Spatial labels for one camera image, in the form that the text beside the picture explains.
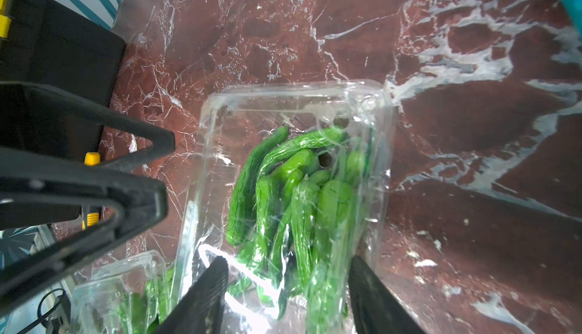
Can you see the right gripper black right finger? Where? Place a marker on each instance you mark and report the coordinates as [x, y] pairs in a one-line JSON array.
[[375, 309]]

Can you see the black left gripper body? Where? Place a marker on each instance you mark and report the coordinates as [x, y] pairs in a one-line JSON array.
[[139, 202]]

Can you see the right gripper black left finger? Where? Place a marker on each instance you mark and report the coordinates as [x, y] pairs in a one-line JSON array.
[[201, 310]]

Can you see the clear plastic clamshell pepper container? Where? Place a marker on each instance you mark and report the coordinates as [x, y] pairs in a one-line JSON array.
[[289, 183]]

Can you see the clear clamshell container front left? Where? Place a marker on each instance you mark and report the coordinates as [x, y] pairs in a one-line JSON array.
[[128, 296]]

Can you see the yellow black toolbox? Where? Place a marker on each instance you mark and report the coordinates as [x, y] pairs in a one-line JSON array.
[[46, 43]]

